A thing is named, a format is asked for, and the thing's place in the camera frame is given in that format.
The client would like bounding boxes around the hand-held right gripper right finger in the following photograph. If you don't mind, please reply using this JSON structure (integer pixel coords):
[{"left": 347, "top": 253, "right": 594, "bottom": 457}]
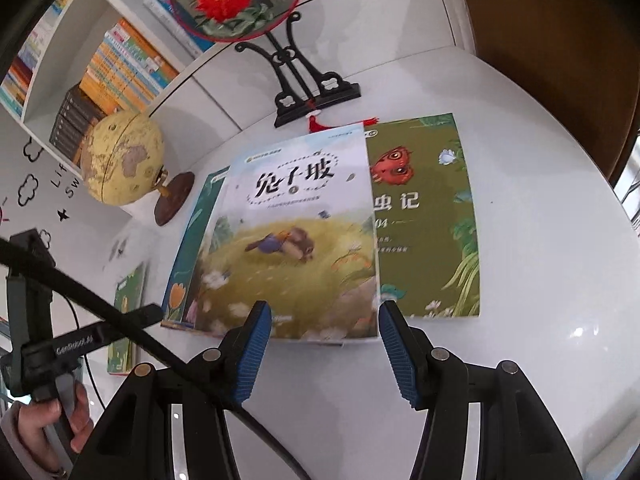
[{"left": 377, "top": 300, "right": 583, "bottom": 480}]

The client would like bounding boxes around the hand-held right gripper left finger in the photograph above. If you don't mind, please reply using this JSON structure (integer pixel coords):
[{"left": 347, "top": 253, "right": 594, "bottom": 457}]
[{"left": 70, "top": 300, "right": 273, "bottom": 480}]

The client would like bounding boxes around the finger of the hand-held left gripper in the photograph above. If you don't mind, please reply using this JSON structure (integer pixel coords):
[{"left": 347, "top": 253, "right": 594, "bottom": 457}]
[{"left": 92, "top": 304, "right": 164, "bottom": 348}]

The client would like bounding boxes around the teal mantis cover book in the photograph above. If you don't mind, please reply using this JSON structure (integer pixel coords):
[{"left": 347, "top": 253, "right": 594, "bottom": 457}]
[{"left": 160, "top": 167, "right": 236, "bottom": 332}]

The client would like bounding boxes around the olive butterfly cover book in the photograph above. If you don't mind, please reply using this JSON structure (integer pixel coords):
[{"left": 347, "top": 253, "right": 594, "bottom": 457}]
[{"left": 362, "top": 112, "right": 482, "bottom": 319}]

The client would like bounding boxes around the pale meadow cover book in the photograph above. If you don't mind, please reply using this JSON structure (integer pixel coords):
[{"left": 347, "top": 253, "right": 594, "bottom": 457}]
[{"left": 192, "top": 122, "right": 379, "bottom": 347}]

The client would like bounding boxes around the row of dark brown books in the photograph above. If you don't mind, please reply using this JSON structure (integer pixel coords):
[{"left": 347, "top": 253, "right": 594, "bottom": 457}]
[{"left": 49, "top": 85, "right": 108, "bottom": 157}]

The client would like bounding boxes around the row of mixed colourful books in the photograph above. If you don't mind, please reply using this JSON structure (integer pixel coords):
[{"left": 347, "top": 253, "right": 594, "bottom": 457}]
[
  {"left": 25, "top": 0, "right": 88, "bottom": 61},
  {"left": 0, "top": 35, "right": 43, "bottom": 117}
]

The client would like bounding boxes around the row of orange yellow books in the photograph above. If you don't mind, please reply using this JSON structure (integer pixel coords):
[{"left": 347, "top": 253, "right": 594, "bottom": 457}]
[{"left": 80, "top": 19, "right": 181, "bottom": 113}]

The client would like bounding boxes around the row of white blue books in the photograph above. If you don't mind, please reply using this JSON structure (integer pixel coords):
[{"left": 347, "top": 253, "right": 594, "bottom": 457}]
[{"left": 142, "top": 0, "right": 431, "bottom": 58}]

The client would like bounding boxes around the person's left hand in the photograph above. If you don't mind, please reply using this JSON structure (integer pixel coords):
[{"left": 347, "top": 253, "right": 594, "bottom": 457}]
[{"left": 15, "top": 382, "right": 96, "bottom": 466}]

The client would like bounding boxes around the yellow globe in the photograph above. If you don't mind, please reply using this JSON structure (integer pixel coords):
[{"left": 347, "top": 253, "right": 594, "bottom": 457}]
[{"left": 80, "top": 110, "right": 196, "bottom": 227}]

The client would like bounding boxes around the red tassel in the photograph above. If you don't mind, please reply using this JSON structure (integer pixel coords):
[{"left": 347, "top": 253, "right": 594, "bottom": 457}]
[{"left": 306, "top": 114, "right": 381, "bottom": 133}]

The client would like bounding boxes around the black fan stand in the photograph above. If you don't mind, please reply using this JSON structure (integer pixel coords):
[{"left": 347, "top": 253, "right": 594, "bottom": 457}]
[{"left": 234, "top": 10, "right": 362, "bottom": 128}]

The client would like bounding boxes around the white bookshelf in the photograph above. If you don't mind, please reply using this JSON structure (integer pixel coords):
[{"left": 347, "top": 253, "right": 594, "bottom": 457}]
[{"left": 0, "top": 0, "right": 476, "bottom": 161}]

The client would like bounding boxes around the thick black cable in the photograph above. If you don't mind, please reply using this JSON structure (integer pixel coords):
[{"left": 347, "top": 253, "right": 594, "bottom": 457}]
[{"left": 0, "top": 236, "right": 313, "bottom": 480}]

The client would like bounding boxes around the thin black cable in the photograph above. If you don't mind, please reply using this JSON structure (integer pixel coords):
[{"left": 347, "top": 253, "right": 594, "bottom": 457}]
[{"left": 65, "top": 305, "right": 108, "bottom": 411}]

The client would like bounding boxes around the group of wall stickers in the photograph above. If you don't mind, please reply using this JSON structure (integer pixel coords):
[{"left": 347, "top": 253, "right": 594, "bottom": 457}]
[{"left": 0, "top": 135, "right": 86, "bottom": 246}]

